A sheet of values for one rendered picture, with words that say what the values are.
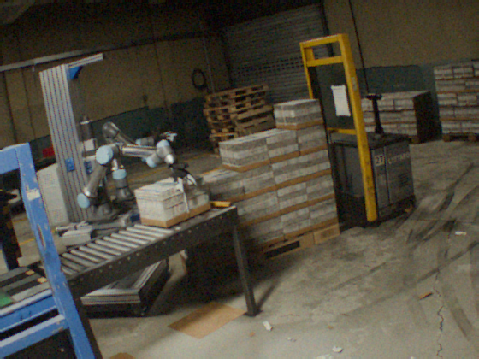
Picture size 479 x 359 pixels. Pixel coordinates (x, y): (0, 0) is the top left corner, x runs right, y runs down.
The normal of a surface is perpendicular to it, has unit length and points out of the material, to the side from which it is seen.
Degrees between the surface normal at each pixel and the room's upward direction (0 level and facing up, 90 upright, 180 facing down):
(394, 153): 90
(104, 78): 90
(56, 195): 90
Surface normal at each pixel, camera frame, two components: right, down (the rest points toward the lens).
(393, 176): 0.39, 0.12
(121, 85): 0.70, 0.02
